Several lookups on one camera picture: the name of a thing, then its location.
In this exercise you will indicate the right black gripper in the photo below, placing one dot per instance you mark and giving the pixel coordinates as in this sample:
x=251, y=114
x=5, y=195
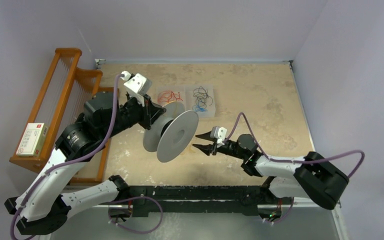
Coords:
x=208, y=149

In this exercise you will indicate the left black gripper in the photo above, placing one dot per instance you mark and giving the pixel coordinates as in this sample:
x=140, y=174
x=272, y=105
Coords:
x=149, y=113

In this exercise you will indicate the grey cable spool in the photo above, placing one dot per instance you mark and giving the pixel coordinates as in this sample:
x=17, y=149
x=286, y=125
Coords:
x=172, y=132

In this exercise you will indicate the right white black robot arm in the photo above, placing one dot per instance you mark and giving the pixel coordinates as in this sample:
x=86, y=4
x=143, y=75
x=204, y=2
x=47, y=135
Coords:
x=299, y=177

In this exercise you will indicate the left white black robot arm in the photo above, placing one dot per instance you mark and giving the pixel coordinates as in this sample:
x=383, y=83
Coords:
x=43, y=208

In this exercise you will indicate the clear plastic compartment tray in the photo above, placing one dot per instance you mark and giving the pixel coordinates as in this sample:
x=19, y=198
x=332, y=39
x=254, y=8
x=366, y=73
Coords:
x=197, y=97

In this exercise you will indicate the orange wooden rack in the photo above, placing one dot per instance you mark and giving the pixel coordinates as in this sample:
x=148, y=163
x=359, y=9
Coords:
x=65, y=89

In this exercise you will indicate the white red cardboard box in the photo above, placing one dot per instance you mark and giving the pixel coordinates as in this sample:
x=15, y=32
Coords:
x=32, y=140

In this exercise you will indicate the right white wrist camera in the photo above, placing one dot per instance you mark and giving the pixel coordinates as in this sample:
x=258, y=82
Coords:
x=218, y=134

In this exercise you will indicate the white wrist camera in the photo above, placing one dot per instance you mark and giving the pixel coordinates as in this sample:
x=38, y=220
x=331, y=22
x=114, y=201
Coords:
x=218, y=134
x=136, y=86

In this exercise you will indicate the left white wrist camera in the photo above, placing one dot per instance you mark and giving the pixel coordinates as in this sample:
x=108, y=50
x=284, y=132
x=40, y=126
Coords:
x=136, y=86

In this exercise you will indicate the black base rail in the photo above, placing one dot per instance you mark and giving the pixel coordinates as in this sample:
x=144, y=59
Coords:
x=248, y=200

